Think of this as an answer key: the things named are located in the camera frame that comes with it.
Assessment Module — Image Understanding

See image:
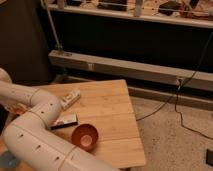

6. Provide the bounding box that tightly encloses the black cable on floor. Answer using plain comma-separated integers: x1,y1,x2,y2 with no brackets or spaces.
135,29,213,141

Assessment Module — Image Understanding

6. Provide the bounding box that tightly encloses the metal pole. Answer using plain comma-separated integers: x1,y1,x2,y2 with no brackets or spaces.
42,0,63,51

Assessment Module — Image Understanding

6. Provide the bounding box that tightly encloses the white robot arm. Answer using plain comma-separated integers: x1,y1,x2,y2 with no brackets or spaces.
0,68,120,171

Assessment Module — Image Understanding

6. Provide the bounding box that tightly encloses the red ceramic cup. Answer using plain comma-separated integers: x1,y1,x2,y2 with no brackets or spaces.
71,124,99,151

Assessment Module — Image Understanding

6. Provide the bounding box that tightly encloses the black object on floor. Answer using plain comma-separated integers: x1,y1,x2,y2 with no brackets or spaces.
206,149,213,166

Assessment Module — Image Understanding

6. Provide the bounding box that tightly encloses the black and red box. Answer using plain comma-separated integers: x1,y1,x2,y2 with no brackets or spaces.
51,114,78,130

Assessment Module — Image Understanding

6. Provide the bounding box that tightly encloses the cluttered wooden shelf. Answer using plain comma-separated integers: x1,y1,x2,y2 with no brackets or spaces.
40,0,213,29

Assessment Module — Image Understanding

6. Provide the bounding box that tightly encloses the blue cloth piece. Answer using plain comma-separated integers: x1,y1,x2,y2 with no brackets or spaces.
0,151,20,169

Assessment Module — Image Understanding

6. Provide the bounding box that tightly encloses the wooden table board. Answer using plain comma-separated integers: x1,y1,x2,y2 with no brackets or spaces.
34,80,146,170

